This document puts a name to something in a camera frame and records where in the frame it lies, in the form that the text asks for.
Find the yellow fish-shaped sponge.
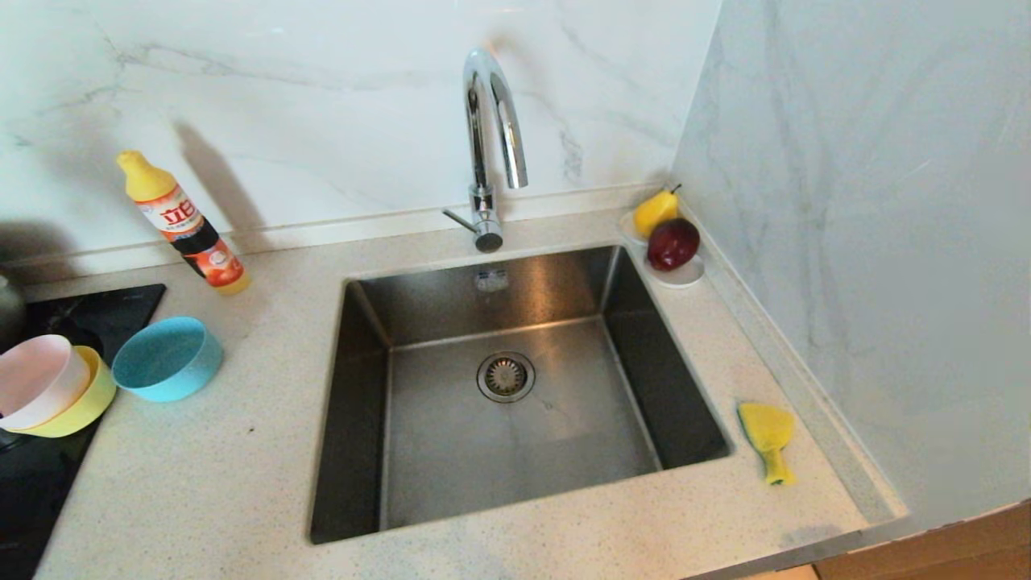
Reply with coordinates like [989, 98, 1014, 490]
[737, 402, 798, 487]

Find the orange yellow dish soap bottle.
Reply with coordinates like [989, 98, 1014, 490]
[116, 150, 251, 296]

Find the blue plastic bowl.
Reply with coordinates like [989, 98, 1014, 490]
[112, 315, 225, 403]

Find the yellow plastic bowl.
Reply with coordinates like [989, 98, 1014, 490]
[8, 346, 118, 439]

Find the pink plastic bowl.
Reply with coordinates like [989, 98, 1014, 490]
[0, 334, 91, 432]

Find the stainless steel sink basin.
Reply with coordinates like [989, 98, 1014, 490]
[309, 245, 734, 545]

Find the round metal drain strainer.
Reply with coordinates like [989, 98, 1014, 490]
[477, 351, 536, 404]

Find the yellow pear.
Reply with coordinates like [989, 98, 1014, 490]
[634, 184, 683, 238]

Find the chrome gooseneck faucet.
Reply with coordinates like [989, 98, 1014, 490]
[441, 47, 529, 254]

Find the dark red apple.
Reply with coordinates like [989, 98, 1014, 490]
[647, 217, 702, 271]

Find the small white dish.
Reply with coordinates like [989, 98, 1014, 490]
[619, 209, 706, 289]

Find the black induction cooktop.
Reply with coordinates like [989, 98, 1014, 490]
[0, 283, 168, 580]

